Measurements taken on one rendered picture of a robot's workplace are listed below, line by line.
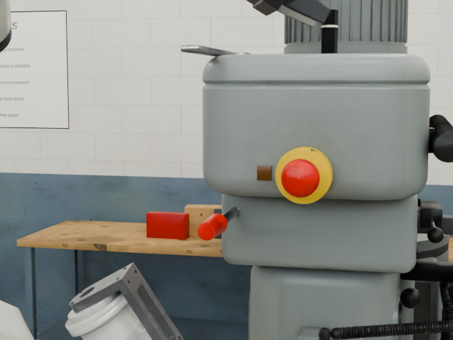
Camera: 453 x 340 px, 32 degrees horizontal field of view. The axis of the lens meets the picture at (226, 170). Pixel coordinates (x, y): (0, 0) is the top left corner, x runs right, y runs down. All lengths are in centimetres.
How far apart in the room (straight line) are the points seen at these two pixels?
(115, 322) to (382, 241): 39
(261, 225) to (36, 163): 502
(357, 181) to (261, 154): 11
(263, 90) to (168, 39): 468
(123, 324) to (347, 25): 68
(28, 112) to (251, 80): 511
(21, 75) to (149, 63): 98
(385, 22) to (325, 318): 48
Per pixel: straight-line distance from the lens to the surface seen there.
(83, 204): 581
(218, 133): 88
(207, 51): 86
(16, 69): 597
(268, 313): 104
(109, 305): 69
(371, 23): 123
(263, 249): 98
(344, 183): 86
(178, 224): 497
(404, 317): 122
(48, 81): 586
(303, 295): 102
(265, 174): 86
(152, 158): 559
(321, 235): 96
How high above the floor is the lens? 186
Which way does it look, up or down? 6 degrees down
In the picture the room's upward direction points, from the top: straight up
